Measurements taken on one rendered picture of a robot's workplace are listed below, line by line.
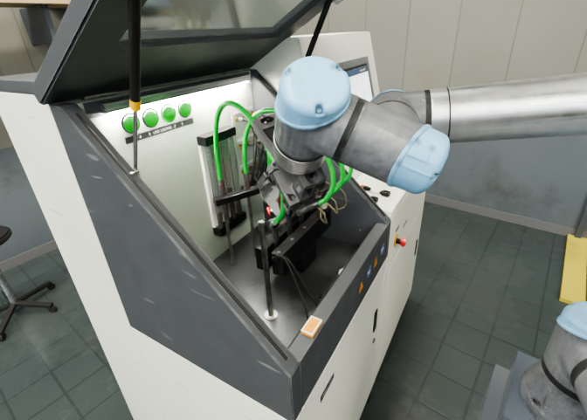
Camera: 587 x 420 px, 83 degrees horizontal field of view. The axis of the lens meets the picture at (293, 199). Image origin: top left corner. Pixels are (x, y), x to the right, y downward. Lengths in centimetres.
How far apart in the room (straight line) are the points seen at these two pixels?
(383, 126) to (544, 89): 22
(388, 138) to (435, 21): 292
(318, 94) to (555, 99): 29
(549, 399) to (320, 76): 70
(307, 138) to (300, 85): 6
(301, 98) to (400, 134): 11
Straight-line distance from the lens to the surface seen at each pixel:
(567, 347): 76
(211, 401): 111
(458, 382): 203
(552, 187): 331
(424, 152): 37
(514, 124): 51
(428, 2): 329
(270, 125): 56
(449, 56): 323
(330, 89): 35
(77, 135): 86
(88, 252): 112
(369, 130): 36
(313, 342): 81
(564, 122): 52
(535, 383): 85
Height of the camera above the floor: 157
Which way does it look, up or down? 27 degrees down
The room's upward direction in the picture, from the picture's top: 3 degrees counter-clockwise
